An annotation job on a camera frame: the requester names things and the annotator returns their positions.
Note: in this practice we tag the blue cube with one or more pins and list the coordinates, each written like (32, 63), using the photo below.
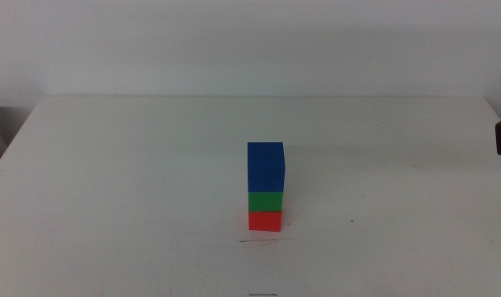
(266, 167)

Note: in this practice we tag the red cube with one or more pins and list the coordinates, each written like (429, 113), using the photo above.
(264, 222)

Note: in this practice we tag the green cube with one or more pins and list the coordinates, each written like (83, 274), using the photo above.
(265, 202)

